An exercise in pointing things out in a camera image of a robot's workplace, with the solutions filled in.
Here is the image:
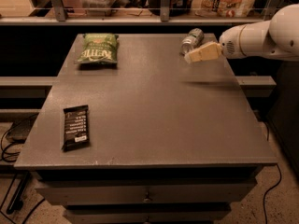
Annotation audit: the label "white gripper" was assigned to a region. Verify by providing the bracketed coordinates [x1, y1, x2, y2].
[184, 26, 242, 63]

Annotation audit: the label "green 7up soda can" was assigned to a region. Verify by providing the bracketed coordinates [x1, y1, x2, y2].
[181, 28, 205, 55]

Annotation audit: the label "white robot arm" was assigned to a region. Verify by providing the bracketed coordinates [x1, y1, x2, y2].
[184, 4, 299, 63]

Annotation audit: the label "black rxbar chocolate bar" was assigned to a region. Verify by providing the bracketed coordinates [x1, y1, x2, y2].
[62, 105, 90, 151]

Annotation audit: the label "colourful snack bag on shelf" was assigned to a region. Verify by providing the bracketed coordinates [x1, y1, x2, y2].
[195, 0, 255, 18]

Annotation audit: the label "grey cabinet with drawers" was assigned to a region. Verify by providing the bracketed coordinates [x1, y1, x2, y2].
[16, 35, 277, 224]

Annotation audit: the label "green kettle chips bag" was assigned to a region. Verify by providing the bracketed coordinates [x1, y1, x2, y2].
[77, 33, 119, 64]

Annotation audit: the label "round drawer knob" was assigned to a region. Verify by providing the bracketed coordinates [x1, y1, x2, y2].
[143, 196, 152, 203]

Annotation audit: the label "black power adapter box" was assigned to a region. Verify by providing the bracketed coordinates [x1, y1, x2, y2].
[6, 119, 33, 142]

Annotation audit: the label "black cable on right floor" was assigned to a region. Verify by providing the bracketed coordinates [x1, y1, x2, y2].
[262, 163, 283, 224]

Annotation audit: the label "grey metal shelf rail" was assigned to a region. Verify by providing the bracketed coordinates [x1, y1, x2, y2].
[0, 0, 295, 26]

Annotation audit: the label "black cables on left floor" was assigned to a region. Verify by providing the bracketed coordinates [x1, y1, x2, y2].
[0, 113, 47, 224]

